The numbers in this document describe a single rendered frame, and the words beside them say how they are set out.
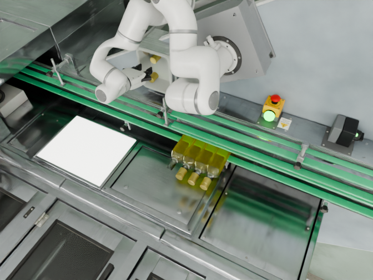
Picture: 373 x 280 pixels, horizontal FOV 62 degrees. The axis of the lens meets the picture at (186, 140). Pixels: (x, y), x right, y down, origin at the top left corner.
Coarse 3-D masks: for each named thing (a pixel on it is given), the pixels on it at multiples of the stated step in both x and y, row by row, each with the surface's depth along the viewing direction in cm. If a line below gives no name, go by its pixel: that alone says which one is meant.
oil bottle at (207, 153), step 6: (210, 144) 140; (204, 150) 139; (210, 150) 138; (198, 156) 137; (204, 156) 136; (210, 156) 136; (198, 162) 135; (204, 162) 134; (198, 168) 134; (204, 168) 134
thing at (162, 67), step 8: (144, 48) 135; (144, 56) 144; (160, 56) 133; (168, 56) 134; (144, 64) 146; (152, 64) 150; (160, 64) 147; (168, 64) 135; (160, 72) 151; (168, 72) 149; (160, 80) 154; (168, 80) 152; (152, 88) 151; (160, 88) 150
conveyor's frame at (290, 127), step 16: (48, 64) 176; (64, 64) 175; (96, 80) 166; (128, 96) 159; (144, 96) 157; (160, 96) 157; (224, 96) 141; (224, 112) 135; (240, 112) 135; (256, 112) 134; (256, 128) 131; (288, 128) 128; (304, 128) 128; (320, 128) 128; (320, 144) 122; (368, 144) 122; (352, 160) 118; (368, 160) 117
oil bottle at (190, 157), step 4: (196, 140) 142; (192, 144) 141; (196, 144) 141; (200, 144) 140; (204, 144) 141; (188, 148) 140; (192, 148) 139; (196, 148) 139; (200, 148) 139; (188, 152) 138; (192, 152) 138; (196, 152) 138; (184, 156) 137; (188, 156) 137; (192, 156) 137; (196, 156) 137; (184, 160) 136; (188, 160) 136; (192, 160) 135; (188, 164) 136; (192, 164) 136
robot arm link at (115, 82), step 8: (112, 72) 110; (120, 72) 112; (104, 80) 111; (112, 80) 110; (120, 80) 110; (96, 88) 116; (104, 88) 115; (112, 88) 112; (120, 88) 113; (96, 96) 118; (104, 96) 116; (112, 96) 116
